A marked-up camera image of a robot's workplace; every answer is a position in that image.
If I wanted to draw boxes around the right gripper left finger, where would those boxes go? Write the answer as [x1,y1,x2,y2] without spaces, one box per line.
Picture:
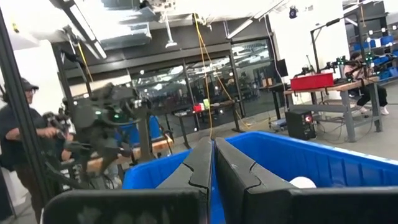
[157,137,214,224]

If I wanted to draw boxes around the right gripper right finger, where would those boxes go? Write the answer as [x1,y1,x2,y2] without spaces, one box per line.
[216,138,296,224]

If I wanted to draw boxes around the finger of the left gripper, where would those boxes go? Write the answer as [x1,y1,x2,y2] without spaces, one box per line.
[99,146,133,175]
[63,141,94,151]

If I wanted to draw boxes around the white slide pink lining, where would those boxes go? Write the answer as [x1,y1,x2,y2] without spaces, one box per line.
[289,176,317,189]

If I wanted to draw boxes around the blue storage bin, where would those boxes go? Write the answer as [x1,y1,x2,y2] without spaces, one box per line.
[116,114,162,147]

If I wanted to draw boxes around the blue plastic bin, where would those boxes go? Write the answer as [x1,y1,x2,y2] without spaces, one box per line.
[121,130,398,224]

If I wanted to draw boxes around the red plastic bin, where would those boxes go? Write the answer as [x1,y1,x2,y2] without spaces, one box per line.
[290,72,335,91]

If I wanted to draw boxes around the wooden table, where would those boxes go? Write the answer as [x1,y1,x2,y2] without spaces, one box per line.
[85,136,174,174]

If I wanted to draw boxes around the black table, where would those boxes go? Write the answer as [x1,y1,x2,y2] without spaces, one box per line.
[174,100,243,149]

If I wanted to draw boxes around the person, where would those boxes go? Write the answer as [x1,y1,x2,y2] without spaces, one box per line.
[0,77,74,223]
[343,51,389,116]

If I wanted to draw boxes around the black computer tower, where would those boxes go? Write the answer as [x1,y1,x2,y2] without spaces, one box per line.
[285,108,317,141]

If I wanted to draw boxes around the long ceiling light fixture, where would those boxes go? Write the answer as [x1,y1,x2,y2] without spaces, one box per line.
[49,0,108,60]

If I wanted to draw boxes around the white pendant lamp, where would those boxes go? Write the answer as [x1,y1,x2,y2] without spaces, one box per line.
[164,12,178,49]

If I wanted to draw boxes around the black monitor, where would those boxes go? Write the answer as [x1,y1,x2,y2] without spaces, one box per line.
[275,58,289,78]

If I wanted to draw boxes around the grey workbench wood top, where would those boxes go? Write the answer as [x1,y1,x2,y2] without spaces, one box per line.
[283,76,384,143]

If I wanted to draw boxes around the shelf with blue bins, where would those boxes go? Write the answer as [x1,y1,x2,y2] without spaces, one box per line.
[343,0,398,85]

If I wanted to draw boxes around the black leader arm handle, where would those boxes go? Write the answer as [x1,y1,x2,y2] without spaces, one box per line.
[42,111,68,141]

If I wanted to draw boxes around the black rig frame post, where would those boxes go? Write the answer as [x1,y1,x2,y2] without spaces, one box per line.
[0,9,52,206]

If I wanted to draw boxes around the hanging yellow cable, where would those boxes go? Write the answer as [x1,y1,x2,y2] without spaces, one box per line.
[201,34,249,130]
[194,12,215,139]

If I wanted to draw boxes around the black overhead station frame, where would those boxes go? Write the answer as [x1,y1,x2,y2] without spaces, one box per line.
[310,6,386,75]

